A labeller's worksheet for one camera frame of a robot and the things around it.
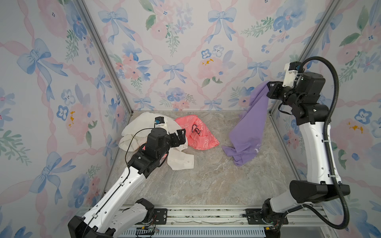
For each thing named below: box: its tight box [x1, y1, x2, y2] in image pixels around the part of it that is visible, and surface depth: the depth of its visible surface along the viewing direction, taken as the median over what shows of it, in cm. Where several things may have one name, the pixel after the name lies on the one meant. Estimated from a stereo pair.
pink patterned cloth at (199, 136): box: [174, 115, 220, 151], surface depth 100 cm
